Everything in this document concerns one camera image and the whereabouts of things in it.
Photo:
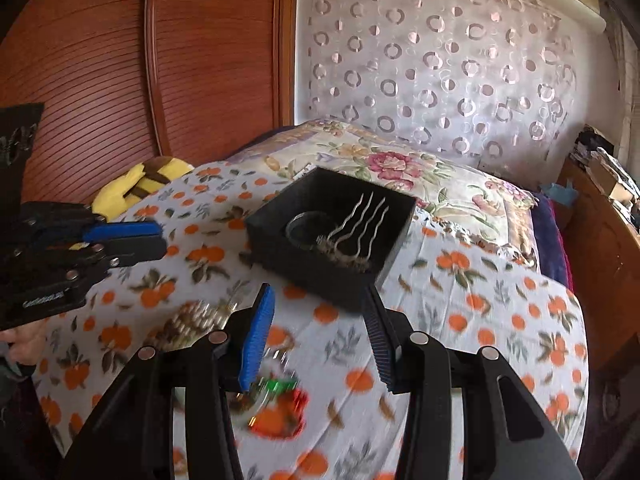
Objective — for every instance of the silver wavy hair fork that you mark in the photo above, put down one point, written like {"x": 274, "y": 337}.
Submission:
{"x": 357, "y": 222}

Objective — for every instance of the wooden bedside cabinet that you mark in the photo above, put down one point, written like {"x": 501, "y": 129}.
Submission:
{"x": 600, "y": 260}

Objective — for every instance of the white circle pattern curtain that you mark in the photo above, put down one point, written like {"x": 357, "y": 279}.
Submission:
{"x": 425, "y": 60}

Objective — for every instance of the pile of clutter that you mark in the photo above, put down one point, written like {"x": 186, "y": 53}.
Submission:
{"x": 607, "y": 165}

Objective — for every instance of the floral quilt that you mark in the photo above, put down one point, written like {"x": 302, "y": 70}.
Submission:
{"x": 450, "y": 185}

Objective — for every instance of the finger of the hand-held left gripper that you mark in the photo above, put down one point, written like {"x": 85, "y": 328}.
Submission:
{"x": 135, "y": 251}
{"x": 125, "y": 231}

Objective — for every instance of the red-brown wooden wardrobe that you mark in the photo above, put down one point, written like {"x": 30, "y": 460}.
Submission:
{"x": 100, "y": 70}

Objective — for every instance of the dark bangle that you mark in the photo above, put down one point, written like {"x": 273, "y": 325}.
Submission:
{"x": 295, "y": 224}

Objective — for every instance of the purple blanket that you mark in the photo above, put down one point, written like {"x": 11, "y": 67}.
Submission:
{"x": 547, "y": 240}

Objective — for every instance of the black square box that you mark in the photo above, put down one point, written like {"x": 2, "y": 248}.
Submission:
{"x": 280, "y": 240}

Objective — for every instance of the person's left hand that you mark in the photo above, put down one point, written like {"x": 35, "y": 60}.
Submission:
{"x": 22, "y": 345}

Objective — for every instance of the orange fruit print bedsheet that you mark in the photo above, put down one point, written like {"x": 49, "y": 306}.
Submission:
{"x": 475, "y": 285}

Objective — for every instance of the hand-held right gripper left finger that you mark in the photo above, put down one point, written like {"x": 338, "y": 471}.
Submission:
{"x": 257, "y": 335}

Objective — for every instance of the red and green jewelry piece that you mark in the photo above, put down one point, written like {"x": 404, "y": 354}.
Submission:
{"x": 280, "y": 407}

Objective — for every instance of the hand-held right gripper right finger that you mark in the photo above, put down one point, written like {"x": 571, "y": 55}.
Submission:
{"x": 377, "y": 345}

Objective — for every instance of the yellow and brown plush toy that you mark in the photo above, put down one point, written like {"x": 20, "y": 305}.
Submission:
{"x": 142, "y": 180}

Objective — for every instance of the light blue cloth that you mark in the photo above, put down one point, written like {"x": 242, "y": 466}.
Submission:
{"x": 560, "y": 192}

